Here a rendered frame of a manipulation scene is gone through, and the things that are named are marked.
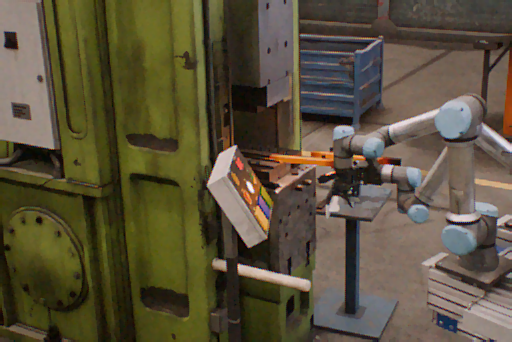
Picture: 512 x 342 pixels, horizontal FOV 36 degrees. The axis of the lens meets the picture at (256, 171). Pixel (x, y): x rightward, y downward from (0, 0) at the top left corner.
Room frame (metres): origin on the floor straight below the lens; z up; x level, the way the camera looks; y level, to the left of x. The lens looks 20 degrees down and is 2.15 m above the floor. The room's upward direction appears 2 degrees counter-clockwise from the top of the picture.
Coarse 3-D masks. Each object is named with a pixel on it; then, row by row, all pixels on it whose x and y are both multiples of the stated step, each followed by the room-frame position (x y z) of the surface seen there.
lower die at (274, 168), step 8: (248, 152) 3.36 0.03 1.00; (256, 152) 3.36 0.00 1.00; (264, 152) 3.37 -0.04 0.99; (256, 160) 3.27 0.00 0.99; (264, 160) 3.26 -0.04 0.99; (272, 160) 3.24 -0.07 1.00; (264, 168) 3.19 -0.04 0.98; (272, 168) 3.18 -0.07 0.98; (280, 168) 3.23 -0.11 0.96; (288, 168) 3.30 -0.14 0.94; (264, 176) 3.15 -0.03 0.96; (272, 176) 3.17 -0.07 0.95; (280, 176) 3.23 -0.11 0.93
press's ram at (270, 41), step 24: (240, 0) 3.14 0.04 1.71; (264, 0) 3.14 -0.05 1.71; (288, 0) 3.32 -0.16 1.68; (240, 24) 3.14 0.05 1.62; (264, 24) 3.14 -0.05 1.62; (288, 24) 3.31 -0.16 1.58; (240, 48) 3.14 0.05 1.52; (264, 48) 3.13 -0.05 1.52; (288, 48) 3.31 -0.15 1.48; (240, 72) 3.15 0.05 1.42; (264, 72) 3.13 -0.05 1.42; (288, 72) 3.31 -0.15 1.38
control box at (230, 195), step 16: (224, 160) 2.73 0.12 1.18; (240, 160) 2.79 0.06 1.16; (224, 176) 2.53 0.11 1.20; (240, 176) 2.67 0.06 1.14; (256, 176) 2.85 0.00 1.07; (224, 192) 2.53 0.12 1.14; (240, 192) 2.56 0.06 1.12; (256, 192) 2.73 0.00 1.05; (224, 208) 2.53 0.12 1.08; (240, 208) 2.53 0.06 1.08; (240, 224) 2.53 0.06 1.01; (256, 224) 2.52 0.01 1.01; (256, 240) 2.52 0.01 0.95
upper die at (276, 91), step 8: (280, 80) 3.24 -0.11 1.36; (288, 80) 3.31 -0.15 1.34; (232, 88) 3.23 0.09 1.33; (240, 88) 3.21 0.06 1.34; (248, 88) 3.19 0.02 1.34; (256, 88) 3.17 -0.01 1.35; (264, 88) 3.15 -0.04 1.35; (272, 88) 3.18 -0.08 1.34; (280, 88) 3.24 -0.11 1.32; (288, 88) 3.31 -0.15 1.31; (232, 96) 3.23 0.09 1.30; (240, 96) 3.21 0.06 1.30; (248, 96) 3.19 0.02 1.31; (256, 96) 3.17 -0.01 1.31; (264, 96) 3.15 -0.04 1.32; (272, 96) 3.18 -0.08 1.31; (280, 96) 3.24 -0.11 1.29; (248, 104) 3.19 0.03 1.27; (256, 104) 3.17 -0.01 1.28; (264, 104) 3.15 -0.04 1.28; (272, 104) 3.18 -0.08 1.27
